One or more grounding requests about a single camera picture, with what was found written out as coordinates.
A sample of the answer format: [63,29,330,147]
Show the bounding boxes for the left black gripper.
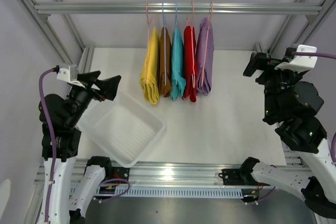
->
[66,70,121,126]

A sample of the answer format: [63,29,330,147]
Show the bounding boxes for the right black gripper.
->
[243,52,303,121]

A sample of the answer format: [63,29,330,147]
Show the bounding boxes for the yellow trousers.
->
[139,27,160,104]

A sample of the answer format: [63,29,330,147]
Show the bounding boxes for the pink hanger of yellow trousers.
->
[145,2,152,83]

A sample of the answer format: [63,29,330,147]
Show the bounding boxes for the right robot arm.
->
[239,49,335,219]

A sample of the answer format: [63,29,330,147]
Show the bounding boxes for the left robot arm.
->
[37,66,121,223]

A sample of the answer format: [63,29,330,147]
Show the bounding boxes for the lilac trousers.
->
[196,18,214,95]

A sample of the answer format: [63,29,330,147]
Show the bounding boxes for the pink hanger of red trousers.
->
[187,1,196,88]

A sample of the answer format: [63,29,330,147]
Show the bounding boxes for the brown trousers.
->
[158,27,172,98]

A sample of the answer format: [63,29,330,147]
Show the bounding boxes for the pink hanger of lilac trousers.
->
[201,1,214,85]

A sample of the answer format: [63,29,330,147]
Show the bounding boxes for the red trousers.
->
[183,26,197,102]

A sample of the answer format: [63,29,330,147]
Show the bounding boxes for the blue hanger of brown trousers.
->
[162,2,167,85]

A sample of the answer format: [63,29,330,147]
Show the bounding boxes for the teal trousers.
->
[171,28,186,100]

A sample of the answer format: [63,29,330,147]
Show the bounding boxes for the blue hanger of teal trousers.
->
[174,2,178,29]

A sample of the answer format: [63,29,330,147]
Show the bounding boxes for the white plastic basket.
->
[77,91,166,168]

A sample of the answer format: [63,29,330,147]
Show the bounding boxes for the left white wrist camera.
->
[57,64,80,86]

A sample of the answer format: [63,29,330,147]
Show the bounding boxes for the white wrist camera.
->
[275,45,317,73]
[57,64,80,86]

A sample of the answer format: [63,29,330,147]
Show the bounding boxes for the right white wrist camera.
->
[275,45,317,73]

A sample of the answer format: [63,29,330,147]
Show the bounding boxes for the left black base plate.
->
[93,167,131,201]

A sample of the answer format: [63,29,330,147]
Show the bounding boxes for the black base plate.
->
[93,167,131,201]
[218,168,261,187]

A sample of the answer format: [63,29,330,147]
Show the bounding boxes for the aluminium hanging rail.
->
[34,2,323,15]

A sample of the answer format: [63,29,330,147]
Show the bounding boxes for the aluminium frame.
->
[19,0,335,219]

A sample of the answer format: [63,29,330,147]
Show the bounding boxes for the slotted cable duct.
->
[69,186,244,199]

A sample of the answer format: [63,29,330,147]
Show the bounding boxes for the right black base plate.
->
[218,168,261,187]

